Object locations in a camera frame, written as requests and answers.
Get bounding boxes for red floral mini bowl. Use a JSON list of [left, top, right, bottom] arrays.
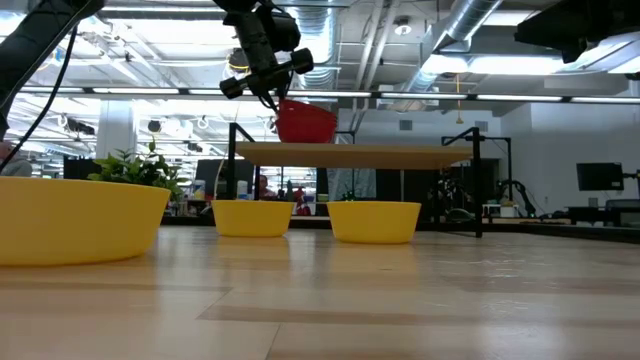
[[275, 98, 337, 119], [276, 119, 339, 145], [275, 112, 338, 127]]

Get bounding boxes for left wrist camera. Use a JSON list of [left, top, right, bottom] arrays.
[[269, 9, 302, 53]]

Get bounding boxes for yellow plastic bowl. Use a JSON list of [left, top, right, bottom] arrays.
[[327, 200, 422, 245], [0, 175, 172, 267]]

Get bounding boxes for yellow plate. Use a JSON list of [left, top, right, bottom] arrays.
[[211, 199, 295, 238]]

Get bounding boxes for person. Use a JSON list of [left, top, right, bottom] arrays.
[[0, 141, 34, 178], [257, 174, 279, 201]]

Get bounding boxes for green potted plant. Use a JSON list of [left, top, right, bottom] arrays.
[[88, 142, 189, 201]]

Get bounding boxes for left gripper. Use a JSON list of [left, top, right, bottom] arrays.
[[219, 7, 315, 137]]

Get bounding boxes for wooden shelf black legs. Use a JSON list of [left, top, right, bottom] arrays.
[[228, 122, 513, 239]]

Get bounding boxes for black computer monitor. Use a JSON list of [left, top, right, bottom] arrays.
[[576, 162, 625, 192], [194, 158, 256, 201]]

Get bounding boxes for silver ventilation duct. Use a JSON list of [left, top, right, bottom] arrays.
[[399, 0, 504, 94], [294, 0, 337, 91]]

